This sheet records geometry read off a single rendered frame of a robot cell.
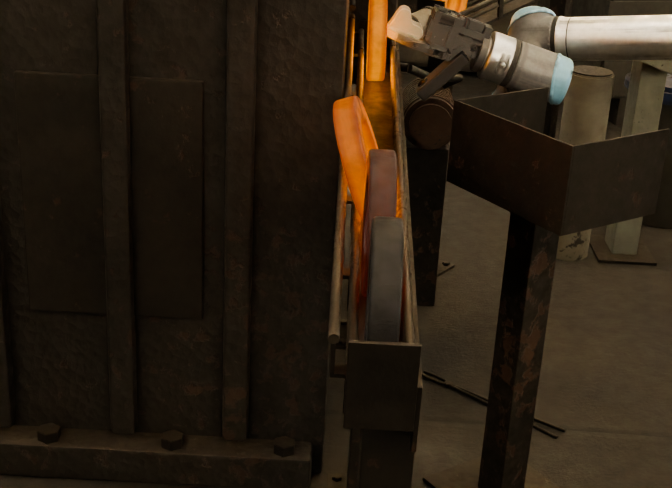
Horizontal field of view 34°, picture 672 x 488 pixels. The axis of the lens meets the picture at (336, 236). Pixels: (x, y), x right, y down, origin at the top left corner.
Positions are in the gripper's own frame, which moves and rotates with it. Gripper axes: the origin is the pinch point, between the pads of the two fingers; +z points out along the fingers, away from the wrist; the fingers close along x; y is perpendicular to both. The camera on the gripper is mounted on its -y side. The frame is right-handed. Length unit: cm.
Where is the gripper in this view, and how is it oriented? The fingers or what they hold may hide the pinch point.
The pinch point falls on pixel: (378, 28)
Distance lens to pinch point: 203.4
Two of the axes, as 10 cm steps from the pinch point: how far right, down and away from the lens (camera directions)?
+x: -0.3, 3.8, -9.2
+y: 3.3, -8.7, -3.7
